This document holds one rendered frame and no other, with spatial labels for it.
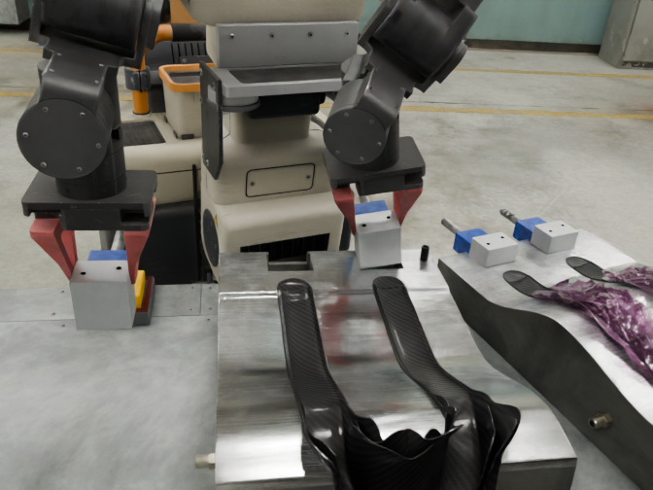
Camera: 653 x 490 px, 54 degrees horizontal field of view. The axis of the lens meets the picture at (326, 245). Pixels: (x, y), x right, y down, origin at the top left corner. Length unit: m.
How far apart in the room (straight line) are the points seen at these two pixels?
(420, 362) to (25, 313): 0.49
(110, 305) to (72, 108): 0.22
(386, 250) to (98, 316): 0.32
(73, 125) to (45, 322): 0.43
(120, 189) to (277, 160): 0.53
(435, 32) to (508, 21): 5.81
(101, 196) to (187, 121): 0.78
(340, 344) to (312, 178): 0.51
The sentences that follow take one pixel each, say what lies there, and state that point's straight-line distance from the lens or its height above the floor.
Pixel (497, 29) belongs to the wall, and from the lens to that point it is 6.39.
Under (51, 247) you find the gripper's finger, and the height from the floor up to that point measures 1.00.
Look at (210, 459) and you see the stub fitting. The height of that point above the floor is 0.85.
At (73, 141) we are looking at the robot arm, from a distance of 0.46.
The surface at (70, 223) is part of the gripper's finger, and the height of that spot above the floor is 1.03.
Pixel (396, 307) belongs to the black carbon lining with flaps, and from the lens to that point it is 0.71.
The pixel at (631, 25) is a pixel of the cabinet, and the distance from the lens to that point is 6.34.
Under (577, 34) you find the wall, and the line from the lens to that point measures 6.69.
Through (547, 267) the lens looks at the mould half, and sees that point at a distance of 0.90.
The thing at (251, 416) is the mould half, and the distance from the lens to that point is 0.50.
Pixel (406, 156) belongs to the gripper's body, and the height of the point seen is 1.03.
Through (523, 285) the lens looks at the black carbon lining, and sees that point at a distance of 0.85.
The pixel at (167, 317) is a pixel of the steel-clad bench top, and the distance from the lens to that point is 0.82.
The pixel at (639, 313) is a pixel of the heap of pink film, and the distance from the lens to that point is 0.73.
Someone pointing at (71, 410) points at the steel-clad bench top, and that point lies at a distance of 0.72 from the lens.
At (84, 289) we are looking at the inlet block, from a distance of 0.61.
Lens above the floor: 1.28
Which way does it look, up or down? 30 degrees down
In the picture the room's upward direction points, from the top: 4 degrees clockwise
